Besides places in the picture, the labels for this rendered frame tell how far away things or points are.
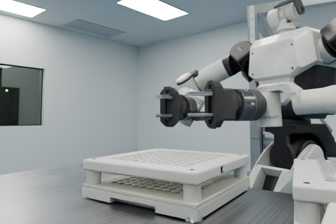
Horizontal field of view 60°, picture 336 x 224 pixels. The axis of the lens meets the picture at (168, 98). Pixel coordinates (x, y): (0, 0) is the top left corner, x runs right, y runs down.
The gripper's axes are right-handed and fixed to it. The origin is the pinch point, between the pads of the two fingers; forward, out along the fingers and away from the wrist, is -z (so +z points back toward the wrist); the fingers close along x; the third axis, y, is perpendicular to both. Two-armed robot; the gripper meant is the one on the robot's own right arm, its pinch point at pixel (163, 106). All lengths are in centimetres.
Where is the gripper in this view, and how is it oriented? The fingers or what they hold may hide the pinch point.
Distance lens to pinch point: 87.6
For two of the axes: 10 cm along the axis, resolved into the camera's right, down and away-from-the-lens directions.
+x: 0.0, 10.0, -0.6
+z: 4.4, 0.6, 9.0
